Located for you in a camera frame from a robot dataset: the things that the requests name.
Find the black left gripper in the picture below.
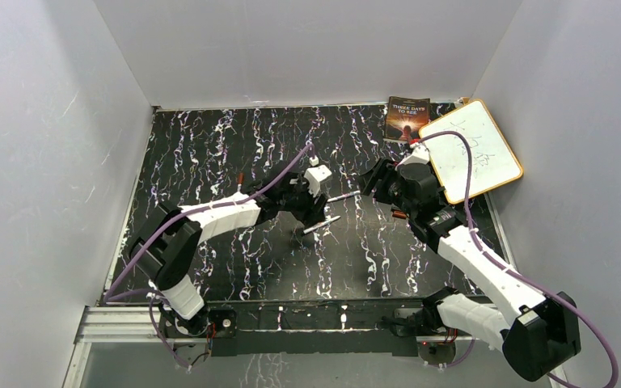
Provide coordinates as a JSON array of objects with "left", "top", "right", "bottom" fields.
[{"left": 278, "top": 176, "right": 327, "bottom": 227}]

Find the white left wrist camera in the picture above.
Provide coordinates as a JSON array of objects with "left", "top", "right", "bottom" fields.
[{"left": 303, "top": 156, "right": 332, "bottom": 197}]

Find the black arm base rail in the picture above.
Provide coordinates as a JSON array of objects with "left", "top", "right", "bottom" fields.
[{"left": 74, "top": 297, "right": 499, "bottom": 370}]

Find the white marker black end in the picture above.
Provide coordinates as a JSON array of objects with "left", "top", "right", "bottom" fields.
[{"left": 302, "top": 216, "right": 341, "bottom": 235}]

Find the white marker pen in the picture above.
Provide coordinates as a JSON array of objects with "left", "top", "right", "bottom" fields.
[{"left": 327, "top": 191, "right": 361, "bottom": 203}]

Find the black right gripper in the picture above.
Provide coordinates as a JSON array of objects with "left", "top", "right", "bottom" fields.
[{"left": 357, "top": 157, "right": 416, "bottom": 218}]

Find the dark paperback book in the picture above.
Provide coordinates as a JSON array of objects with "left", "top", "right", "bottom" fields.
[{"left": 383, "top": 96, "right": 430, "bottom": 144}]

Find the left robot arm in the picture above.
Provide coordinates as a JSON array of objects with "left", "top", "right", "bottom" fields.
[{"left": 130, "top": 165, "right": 332, "bottom": 336}]

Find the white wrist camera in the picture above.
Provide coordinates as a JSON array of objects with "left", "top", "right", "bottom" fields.
[
  {"left": 303, "top": 156, "right": 332, "bottom": 197},
  {"left": 396, "top": 141, "right": 430, "bottom": 169}
]

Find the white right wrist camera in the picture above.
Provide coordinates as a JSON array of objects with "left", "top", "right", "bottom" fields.
[{"left": 396, "top": 141, "right": 430, "bottom": 169}]

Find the yellow framed whiteboard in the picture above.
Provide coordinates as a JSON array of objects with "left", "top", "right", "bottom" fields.
[{"left": 419, "top": 99, "right": 523, "bottom": 205}]

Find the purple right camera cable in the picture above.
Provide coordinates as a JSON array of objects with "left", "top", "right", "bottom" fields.
[{"left": 409, "top": 131, "right": 619, "bottom": 388}]

